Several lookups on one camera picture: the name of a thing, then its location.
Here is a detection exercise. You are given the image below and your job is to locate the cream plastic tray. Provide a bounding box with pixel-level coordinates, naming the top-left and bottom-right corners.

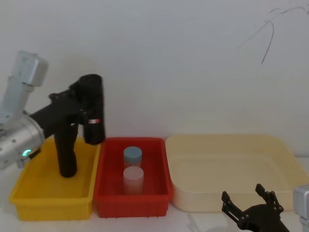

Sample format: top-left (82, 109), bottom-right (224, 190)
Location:
top-left (165, 133), bottom-right (309, 214)

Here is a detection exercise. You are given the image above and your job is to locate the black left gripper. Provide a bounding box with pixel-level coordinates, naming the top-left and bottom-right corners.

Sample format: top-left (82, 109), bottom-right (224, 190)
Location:
top-left (28, 73), bottom-right (107, 179)

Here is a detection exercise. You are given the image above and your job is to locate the yellow plastic bin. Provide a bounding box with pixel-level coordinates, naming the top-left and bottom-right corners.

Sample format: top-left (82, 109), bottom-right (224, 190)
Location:
top-left (9, 137), bottom-right (102, 222)

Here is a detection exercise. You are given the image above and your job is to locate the red plastic bin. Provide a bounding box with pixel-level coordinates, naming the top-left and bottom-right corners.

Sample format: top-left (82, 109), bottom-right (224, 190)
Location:
top-left (92, 137), bottom-right (173, 218)

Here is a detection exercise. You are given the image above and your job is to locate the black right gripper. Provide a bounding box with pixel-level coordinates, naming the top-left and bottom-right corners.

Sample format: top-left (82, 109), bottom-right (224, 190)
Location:
top-left (221, 183), bottom-right (291, 232)

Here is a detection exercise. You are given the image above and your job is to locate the clear jar with blue lid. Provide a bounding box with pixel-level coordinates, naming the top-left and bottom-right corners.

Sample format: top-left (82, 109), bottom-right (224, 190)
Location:
top-left (123, 146), bottom-right (143, 170)

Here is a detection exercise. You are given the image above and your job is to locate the clear jar with white lid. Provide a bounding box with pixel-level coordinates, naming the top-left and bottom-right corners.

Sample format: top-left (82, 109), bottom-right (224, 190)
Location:
top-left (123, 166), bottom-right (145, 195)

